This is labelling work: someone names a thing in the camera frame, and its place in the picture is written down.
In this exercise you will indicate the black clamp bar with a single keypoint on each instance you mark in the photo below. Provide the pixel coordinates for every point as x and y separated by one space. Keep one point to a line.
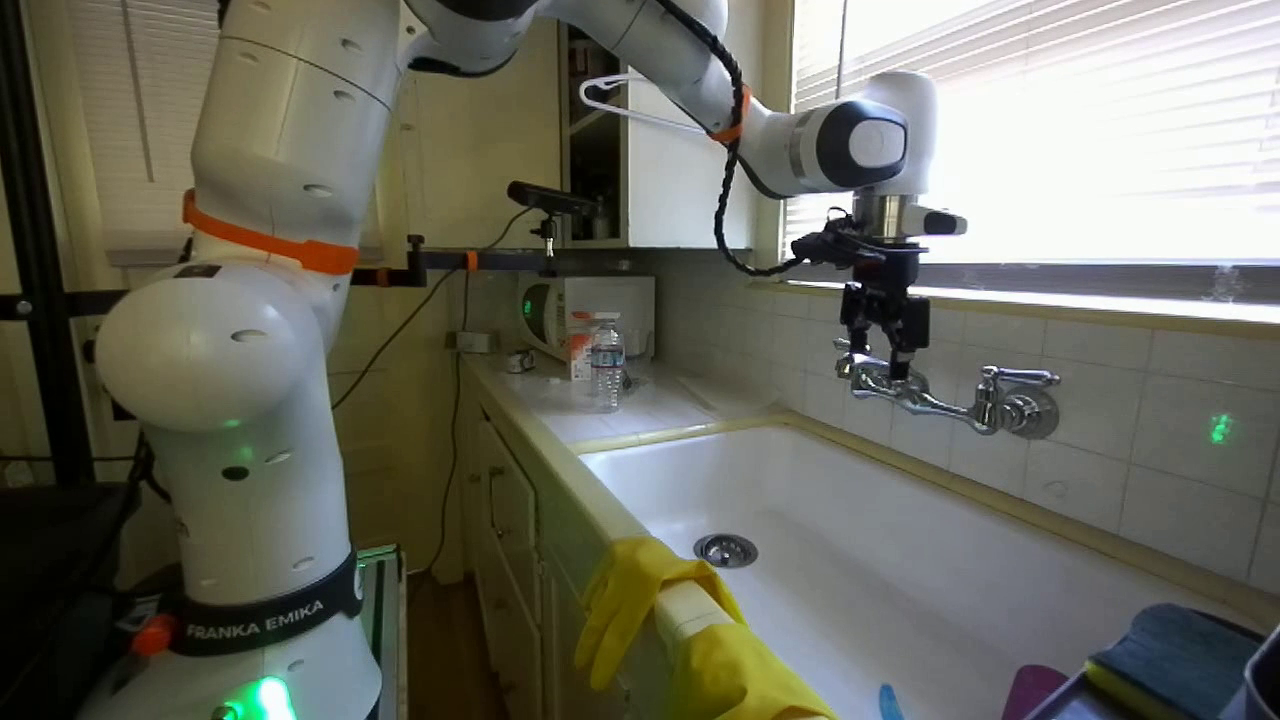
505 263

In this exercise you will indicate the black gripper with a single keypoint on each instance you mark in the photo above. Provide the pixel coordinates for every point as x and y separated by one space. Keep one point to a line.
887 301

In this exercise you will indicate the black camera on stand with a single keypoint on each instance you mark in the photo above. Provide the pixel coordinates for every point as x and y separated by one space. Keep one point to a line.
547 197

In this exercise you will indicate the large white window blind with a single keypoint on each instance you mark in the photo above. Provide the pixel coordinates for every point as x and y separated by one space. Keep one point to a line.
1106 121

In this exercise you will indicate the black metal stand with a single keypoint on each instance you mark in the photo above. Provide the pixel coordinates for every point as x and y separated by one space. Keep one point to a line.
41 265

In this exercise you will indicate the yellow and teal sponge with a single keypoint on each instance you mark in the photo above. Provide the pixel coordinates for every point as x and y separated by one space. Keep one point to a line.
1181 652

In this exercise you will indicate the open white wall cabinet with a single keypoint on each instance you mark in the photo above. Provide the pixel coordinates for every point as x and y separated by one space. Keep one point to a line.
680 172

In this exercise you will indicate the chrome wall tap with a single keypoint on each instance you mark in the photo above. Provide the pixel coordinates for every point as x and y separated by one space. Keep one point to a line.
1012 400

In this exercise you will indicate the white wall outlet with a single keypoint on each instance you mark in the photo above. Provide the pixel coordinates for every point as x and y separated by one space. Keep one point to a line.
468 341

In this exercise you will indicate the metal sink drain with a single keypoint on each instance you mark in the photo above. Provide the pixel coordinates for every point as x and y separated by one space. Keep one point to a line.
726 551

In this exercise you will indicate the green framed robot table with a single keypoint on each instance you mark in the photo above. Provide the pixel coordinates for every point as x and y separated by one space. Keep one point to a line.
386 626

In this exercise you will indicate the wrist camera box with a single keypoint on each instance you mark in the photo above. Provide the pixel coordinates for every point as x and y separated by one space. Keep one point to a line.
912 223

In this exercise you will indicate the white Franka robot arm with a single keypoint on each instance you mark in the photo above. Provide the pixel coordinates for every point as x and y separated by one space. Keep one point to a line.
241 400

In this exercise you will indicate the cream base cabinet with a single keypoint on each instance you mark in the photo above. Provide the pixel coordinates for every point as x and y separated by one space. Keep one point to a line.
514 532

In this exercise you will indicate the small window blind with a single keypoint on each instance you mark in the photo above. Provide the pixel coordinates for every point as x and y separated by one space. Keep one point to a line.
112 132

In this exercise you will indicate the white bottle with red label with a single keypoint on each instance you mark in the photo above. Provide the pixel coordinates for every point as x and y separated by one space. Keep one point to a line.
578 354

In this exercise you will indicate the white sink basin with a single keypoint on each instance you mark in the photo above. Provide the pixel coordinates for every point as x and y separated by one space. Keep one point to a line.
866 574

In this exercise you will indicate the purple plastic cup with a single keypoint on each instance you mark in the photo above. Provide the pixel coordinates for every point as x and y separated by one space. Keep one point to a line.
1034 693

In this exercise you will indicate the blue plastic knife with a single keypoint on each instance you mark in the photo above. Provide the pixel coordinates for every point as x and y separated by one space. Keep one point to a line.
891 704

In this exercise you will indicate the yellow cloth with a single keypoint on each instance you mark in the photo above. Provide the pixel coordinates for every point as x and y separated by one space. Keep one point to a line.
624 586

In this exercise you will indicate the clear plastic water bottle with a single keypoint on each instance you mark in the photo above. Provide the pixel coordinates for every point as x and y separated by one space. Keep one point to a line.
605 366

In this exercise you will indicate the yellow rubber glove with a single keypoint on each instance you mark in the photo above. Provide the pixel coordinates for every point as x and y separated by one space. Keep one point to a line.
747 675

